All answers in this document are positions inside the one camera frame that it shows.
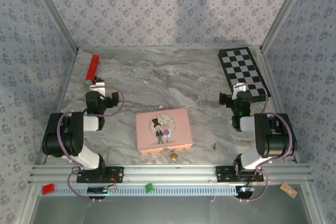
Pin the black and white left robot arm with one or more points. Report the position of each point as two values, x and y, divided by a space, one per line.
73 134

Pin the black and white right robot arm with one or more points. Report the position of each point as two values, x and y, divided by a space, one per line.
273 137

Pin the black and grey chessboard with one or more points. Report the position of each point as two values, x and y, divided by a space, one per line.
242 70

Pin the red glitter tube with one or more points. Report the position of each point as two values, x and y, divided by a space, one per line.
93 68

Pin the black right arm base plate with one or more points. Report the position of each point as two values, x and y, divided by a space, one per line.
224 173

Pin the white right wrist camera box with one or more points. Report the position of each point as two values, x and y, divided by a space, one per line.
240 88

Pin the small circuit board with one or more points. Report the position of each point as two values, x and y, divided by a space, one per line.
245 190
101 189

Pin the pink tin box with couple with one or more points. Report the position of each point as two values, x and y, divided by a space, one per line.
164 129

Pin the orange paper tag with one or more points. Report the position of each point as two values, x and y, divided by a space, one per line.
288 190

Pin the small brass padlock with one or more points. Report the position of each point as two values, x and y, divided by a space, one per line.
174 156

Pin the red plastic tag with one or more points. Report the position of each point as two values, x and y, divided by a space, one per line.
48 189

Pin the aluminium mounting rail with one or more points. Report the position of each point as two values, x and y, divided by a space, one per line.
170 174

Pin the aluminium frame post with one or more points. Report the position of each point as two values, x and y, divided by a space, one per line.
52 11
286 11

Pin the green plastic tag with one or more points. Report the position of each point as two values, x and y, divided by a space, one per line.
149 187

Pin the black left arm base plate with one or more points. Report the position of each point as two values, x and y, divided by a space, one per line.
116 174

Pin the aluminium side rail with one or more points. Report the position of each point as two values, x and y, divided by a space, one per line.
63 95
273 87

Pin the grey metal lower shelf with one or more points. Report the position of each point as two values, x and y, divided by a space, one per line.
168 211

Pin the small red triangle piece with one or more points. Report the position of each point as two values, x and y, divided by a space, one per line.
99 79

